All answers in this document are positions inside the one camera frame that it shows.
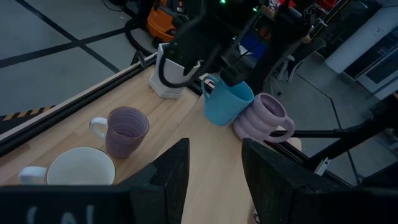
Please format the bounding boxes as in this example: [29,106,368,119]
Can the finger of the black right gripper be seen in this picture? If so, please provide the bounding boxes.
[219,68,249,88]

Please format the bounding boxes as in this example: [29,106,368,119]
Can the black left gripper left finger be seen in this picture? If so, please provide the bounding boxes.
[129,138,191,224]

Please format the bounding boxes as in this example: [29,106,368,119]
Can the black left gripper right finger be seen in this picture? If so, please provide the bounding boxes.
[241,138,345,224]

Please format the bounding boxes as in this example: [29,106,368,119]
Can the blue mug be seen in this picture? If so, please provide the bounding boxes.
[200,73,255,127]

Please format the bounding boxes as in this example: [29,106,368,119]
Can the pink bubble-ringed mug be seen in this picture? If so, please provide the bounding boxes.
[233,92,297,144]

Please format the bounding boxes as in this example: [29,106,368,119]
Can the purple ribbed mug white handle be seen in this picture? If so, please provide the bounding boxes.
[89,106,150,159]

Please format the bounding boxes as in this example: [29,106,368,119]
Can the wooden shelf riser black legs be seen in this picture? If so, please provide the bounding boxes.
[154,91,345,224]

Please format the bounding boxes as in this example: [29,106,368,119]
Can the orange shop vacuum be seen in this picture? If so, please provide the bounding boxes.
[146,0,188,44]

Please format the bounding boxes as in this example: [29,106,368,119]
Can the white hexagonal planter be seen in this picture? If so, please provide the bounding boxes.
[148,42,202,100]

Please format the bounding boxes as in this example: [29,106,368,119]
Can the plain white mug brown rim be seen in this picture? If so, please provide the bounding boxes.
[17,146,117,187]

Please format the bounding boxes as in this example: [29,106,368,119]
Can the white cabinet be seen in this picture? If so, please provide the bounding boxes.
[324,5,398,101]

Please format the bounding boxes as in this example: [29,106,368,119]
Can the black ramp with hazard stripe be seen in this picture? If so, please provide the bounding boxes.
[0,105,57,135]

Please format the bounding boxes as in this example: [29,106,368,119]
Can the black vacuum hose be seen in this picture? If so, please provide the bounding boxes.
[124,16,157,58]

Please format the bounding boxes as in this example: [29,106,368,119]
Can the black aluminium table frame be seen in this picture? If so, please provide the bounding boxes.
[0,52,158,158]

